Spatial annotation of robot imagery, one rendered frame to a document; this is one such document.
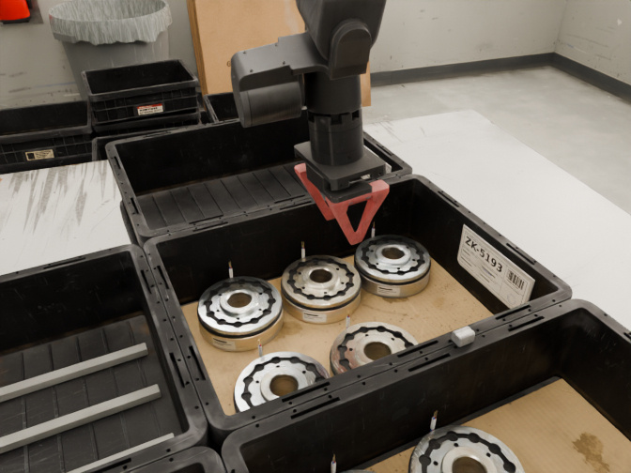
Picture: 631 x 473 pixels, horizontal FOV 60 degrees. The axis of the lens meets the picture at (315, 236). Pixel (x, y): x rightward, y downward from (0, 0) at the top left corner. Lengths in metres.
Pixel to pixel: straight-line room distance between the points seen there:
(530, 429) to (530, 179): 0.81
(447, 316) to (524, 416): 0.16
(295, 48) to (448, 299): 0.38
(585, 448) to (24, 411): 0.57
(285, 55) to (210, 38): 2.75
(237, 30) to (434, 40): 1.41
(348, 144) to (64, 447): 0.41
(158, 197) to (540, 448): 0.69
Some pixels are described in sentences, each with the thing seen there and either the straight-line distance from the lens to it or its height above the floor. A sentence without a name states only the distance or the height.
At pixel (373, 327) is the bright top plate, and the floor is 0.86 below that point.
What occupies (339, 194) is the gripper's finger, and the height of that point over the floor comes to 1.02.
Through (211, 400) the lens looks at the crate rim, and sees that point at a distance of 0.49.
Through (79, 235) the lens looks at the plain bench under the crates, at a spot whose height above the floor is 0.70.
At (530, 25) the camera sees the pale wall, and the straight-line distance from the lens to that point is 4.43.
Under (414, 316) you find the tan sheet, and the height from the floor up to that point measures 0.83.
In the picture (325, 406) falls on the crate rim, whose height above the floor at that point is 0.93.
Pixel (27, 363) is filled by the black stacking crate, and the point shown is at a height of 0.83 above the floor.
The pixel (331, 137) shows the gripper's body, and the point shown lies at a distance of 0.56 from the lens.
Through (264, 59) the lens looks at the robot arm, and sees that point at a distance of 0.53.
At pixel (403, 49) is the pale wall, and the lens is 3.92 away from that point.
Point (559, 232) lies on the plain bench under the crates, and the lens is 1.18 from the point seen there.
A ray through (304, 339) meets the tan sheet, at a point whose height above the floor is 0.83.
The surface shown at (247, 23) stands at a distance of 3.32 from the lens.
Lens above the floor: 1.31
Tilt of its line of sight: 35 degrees down
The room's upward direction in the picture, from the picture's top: straight up
